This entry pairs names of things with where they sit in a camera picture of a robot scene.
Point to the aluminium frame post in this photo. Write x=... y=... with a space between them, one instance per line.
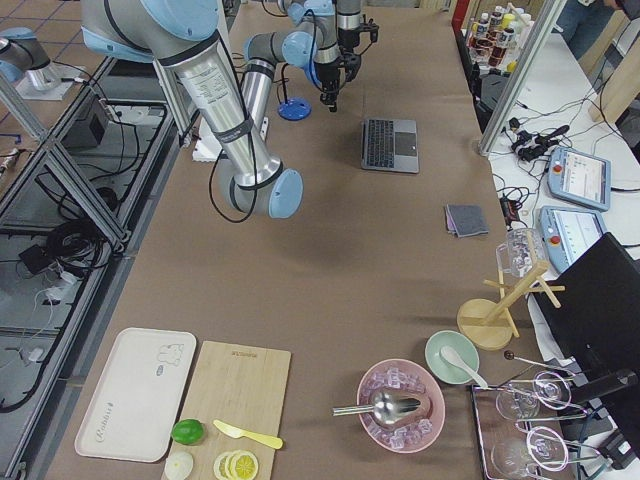
x=539 y=33

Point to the wooden cutting board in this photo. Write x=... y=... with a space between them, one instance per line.
x=243 y=386

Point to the teach pendant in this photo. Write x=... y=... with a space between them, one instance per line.
x=580 y=178
x=568 y=233

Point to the clear glass mug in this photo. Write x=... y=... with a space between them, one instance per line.
x=522 y=249

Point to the white plastic tray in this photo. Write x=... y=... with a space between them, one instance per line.
x=137 y=397

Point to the grey laptop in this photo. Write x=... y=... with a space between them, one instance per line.
x=390 y=145

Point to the upper teach pendant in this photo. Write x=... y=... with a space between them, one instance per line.
x=580 y=178

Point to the green lime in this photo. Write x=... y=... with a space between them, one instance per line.
x=187 y=432

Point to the lower wine glass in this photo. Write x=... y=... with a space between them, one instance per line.
x=539 y=453

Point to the yellow plastic knife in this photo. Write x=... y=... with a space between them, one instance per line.
x=235 y=432

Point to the blue desk lamp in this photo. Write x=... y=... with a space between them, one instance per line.
x=291 y=108

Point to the sliced lemon rounds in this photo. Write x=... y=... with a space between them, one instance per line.
x=236 y=465

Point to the lemon end piece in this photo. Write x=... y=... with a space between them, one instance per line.
x=178 y=466

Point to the lower teach pendant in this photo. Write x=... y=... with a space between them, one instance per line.
x=568 y=233

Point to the wine glass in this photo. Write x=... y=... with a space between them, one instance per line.
x=539 y=453
x=540 y=398

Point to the metal ice scoop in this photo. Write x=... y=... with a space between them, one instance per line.
x=390 y=408

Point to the wooden cup rack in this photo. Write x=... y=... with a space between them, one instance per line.
x=488 y=324

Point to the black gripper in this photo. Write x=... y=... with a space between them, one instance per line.
x=330 y=73

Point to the pink bowl with ice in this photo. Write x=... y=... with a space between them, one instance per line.
x=409 y=377

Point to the grey folded cloth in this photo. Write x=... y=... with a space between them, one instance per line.
x=465 y=220

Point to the black monitor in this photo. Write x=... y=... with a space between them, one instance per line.
x=597 y=324

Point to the upper wine glass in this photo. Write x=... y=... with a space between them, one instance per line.
x=540 y=398

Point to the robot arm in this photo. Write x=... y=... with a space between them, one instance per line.
x=322 y=43
x=183 y=37

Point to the bottle rack with bottles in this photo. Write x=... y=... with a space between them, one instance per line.
x=496 y=32

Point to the black glass tray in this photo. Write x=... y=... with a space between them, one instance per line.
x=491 y=428

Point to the white ceramic spoon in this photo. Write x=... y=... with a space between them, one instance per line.
x=450 y=355

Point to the black power box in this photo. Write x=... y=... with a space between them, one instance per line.
x=90 y=126

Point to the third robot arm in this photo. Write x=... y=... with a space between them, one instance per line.
x=28 y=67

